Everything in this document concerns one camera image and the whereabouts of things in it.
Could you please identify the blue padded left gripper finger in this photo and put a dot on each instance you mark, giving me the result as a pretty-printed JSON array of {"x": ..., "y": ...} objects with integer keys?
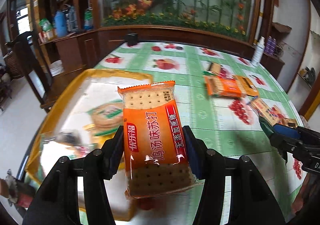
[{"x": 286, "y": 131}]

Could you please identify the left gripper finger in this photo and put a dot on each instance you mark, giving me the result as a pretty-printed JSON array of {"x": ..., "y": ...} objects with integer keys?
[
  {"x": 208, "y": 165},
  {"x": 100, "y": 165}
]

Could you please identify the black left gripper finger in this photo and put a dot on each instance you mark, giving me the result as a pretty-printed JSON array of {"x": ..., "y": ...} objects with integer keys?
[{"x": 266, "y": 127}]

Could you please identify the blue Hokkaido cracker pack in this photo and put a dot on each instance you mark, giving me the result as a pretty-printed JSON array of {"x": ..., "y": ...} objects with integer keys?
[{"x": 264, "y": 111}]

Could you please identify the orange chicken soup cracker pack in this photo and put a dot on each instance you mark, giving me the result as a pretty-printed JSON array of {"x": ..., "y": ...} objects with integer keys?
[{"x": 155, "y": 151}]

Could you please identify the orange pack near table edge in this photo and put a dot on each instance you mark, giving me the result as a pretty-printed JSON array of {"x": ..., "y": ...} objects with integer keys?
[{"x": 289, "y": 122}]

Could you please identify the orange pack barcode side up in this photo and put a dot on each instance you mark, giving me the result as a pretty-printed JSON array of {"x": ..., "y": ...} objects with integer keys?
[{"x": 249, "y": 88}]

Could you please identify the fruit pattern green tablecloth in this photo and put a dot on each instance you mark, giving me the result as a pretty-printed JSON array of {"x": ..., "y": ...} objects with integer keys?
[{"x": 232, "y": 134}]

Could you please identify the yellow snack tray box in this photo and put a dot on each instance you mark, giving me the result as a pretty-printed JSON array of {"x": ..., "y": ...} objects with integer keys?
[{"x": 68, "y": 129}]

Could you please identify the purple bottles pair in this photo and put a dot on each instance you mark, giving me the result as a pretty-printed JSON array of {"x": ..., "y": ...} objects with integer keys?
[{"x": 270, "y": 46}]

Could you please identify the white spray bottle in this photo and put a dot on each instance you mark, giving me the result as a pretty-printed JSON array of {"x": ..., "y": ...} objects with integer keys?
[{"x": 258, "y": 53}]

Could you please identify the green edged cracker pack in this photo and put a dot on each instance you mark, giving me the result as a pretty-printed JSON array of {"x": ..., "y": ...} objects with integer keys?
[{"x": 212, "y": 69}]

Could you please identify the dark wooden chair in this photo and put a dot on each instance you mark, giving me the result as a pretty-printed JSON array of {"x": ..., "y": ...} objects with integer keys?
[{"x": 53, "y": 85}]

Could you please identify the small black box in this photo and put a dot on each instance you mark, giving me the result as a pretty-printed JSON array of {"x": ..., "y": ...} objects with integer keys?
[{"x": 131, "y": 39}]

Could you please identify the blue water bottle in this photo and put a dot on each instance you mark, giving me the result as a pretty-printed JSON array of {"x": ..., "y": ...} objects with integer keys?
[{"x": 60, "y": 24}]

